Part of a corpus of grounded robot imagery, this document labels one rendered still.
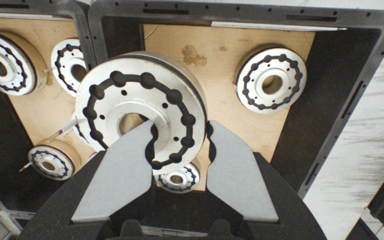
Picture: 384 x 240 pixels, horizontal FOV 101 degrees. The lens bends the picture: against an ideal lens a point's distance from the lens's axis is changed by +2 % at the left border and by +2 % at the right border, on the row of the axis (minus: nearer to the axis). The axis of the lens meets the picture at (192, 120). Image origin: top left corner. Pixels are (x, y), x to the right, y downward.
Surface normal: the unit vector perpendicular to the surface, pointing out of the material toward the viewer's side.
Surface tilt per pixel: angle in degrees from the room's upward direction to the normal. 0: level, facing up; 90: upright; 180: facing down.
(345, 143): 0
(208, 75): 0
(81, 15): 0
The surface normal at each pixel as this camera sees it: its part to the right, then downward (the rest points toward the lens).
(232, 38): -0.08, 0.47
